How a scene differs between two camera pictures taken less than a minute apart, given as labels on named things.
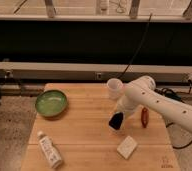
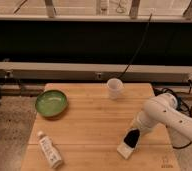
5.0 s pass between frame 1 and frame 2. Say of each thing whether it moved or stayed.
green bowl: stayed
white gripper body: moved
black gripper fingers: moved
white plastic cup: stayed
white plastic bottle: stayed
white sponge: stayed
